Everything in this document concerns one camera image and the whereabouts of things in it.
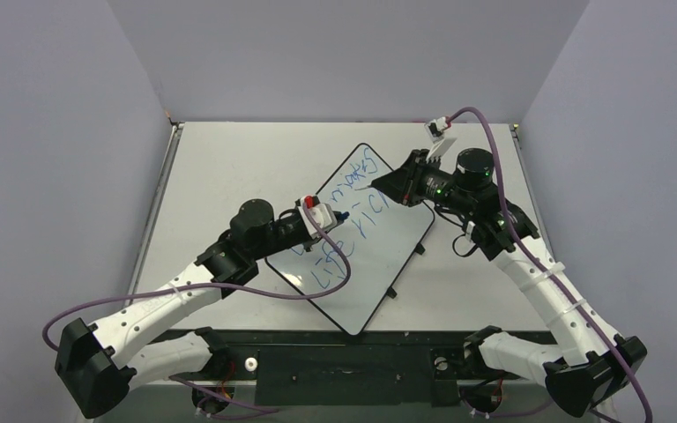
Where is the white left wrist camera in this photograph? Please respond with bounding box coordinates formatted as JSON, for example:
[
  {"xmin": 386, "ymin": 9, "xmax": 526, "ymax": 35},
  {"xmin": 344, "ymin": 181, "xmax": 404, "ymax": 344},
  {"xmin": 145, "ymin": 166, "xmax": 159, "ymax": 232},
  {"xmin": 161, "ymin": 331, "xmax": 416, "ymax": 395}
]
[{"xmin": 296, "ymin": 196, "xmax": 339, "ymax": 240}]

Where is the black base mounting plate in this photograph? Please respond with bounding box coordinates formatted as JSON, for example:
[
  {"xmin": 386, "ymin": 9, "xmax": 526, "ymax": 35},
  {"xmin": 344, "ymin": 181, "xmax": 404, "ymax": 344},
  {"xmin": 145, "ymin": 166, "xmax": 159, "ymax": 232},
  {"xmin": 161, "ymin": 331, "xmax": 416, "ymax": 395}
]
[{"xmin": 151, "ymin": 328, "xmax": 550, "ymax": 408}]

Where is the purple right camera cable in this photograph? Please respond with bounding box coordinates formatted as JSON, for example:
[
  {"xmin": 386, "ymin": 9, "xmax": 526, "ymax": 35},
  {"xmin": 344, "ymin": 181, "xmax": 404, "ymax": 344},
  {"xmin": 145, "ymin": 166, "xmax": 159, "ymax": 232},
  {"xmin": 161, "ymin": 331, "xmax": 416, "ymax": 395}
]
[{"xmin": 446, "ymin": 107, "xmax": 655, "ymax": 423}]

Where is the black framed whiteboard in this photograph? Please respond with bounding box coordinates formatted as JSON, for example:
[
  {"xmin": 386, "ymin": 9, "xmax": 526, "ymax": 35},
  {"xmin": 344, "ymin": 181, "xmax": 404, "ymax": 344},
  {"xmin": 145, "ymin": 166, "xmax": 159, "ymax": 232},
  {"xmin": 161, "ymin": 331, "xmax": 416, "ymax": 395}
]
[{"xmin": 265, "ymin": 143, "xmax": 435, "ymax": 335}]

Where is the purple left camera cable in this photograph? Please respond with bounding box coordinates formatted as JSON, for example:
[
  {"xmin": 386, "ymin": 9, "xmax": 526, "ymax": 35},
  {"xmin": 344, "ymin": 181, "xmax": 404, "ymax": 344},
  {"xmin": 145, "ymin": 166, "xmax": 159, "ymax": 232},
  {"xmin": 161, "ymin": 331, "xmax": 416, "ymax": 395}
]
[{"xmin": 41, "ymin": 224, "xmax": 353, "ymax": 420}]

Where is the purple camera cable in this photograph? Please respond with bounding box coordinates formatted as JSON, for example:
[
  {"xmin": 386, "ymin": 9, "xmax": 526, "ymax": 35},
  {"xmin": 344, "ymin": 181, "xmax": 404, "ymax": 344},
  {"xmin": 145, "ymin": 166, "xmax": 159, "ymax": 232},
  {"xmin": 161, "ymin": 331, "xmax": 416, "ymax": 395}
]
[
  {"xmin": 41, "ymin": 224, "xmax": 353, "ymax": 420},
  {"xmin": 446, "ymin": 107, "xmax": 655, "ymax": 423}
]

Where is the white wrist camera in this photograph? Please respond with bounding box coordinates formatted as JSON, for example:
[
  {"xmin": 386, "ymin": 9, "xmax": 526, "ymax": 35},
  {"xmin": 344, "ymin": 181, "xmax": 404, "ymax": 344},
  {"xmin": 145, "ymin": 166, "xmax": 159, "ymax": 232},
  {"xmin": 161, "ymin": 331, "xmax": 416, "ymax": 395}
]
[
  {"xmin": 296, "ymin": 196, "xmax": 339, "ymax": 240},
  {"xmin": 424, "ymin": 116, "xmax": 457, "ymax": 164}
]

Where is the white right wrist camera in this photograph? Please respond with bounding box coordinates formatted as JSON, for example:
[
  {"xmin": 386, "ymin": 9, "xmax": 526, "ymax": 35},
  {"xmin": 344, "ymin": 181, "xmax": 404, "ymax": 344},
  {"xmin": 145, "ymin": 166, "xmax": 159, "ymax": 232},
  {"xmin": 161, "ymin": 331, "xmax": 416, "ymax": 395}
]
[{"xmin": 424, "ymin": 116, "xmax": 457, "ymax": 164}]

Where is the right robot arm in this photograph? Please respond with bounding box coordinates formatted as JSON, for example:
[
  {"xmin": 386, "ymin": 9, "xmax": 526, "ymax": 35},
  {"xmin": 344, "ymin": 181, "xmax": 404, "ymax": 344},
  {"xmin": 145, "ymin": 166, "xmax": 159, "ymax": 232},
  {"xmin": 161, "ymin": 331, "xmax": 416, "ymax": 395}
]
[{"xmin": 370, "ymin": 148, "xmax": 647, "ymax": 418}]

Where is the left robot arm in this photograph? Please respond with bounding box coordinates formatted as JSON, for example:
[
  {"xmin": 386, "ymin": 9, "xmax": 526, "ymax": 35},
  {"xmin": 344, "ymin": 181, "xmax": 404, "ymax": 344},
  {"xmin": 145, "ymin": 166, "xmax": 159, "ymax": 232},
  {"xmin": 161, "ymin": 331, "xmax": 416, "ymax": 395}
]
[{"xmin": 50, "ymin": 196, "xmax": 350, "ymax": 419}]

